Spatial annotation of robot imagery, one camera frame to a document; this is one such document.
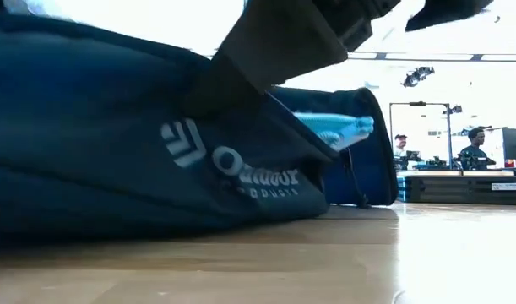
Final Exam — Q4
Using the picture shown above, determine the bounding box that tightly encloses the wooden background table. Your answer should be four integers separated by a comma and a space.
395, 169, 516, 177

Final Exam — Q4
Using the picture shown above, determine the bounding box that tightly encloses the black ceiling spotlight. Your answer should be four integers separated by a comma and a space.
403, 66, 436, 89

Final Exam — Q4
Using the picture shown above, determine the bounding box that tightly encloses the dark blue mesh bag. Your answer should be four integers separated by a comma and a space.
293, 111, 375, 152

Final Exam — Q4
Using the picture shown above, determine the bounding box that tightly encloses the black background box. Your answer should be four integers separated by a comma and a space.
502, 128, 516, 161

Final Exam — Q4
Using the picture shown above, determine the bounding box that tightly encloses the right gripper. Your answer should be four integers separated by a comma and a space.
183, 0, 402, 117

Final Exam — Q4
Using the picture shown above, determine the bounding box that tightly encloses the navy blue backpack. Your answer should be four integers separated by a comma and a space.
0, 0, 399, 244

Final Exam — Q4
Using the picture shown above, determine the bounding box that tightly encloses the person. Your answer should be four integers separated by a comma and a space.
457, 126, 498, 171
392, 133, 411, 171

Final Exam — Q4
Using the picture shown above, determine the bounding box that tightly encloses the black background station frame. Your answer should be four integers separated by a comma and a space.
388, 100, 453, 171

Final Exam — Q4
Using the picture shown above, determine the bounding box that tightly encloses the black weekly pill organizer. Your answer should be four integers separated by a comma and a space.
407, 174, 516, 207

